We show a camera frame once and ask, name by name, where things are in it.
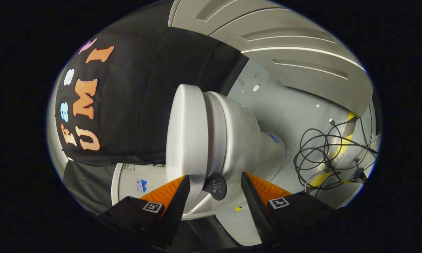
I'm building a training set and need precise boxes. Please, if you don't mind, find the white panelled cabinet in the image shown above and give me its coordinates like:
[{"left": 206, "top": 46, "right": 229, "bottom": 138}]
[{"left": 168, "top": 0, "right": 375, "bottom": 116}]

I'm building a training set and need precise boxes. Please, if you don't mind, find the black backdrop cloth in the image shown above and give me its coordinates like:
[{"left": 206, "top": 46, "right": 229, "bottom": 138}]
[{"left": 54, "top": 0, "right": 250, "bottom": 248}]

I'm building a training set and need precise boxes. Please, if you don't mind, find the white toilet tank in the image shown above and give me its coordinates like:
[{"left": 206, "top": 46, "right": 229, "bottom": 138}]
[{"left": 111, "top": 162, "right": 169, "bottom": 206}]

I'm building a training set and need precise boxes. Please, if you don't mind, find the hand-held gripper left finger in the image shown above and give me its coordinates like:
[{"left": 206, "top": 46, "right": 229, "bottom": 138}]
[{"left": 98, "top": 175, "right": 191, "bottom": 248}]

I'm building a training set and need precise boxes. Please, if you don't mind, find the tangle of black cables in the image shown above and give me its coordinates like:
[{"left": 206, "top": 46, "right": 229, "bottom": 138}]
[{"left": 294, "top": 116, "right": 379, "bottom": 192}]

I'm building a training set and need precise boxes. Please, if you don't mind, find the white toilet lid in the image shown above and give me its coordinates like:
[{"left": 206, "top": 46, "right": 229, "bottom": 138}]
[{"left": 166, "top": 84, "right": 229, "bottom": 215}]

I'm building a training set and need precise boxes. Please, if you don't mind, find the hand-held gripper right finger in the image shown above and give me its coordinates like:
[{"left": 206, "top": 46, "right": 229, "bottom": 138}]
[{"left": 241, "top": 172, "right": 338, "bottom": 246}]

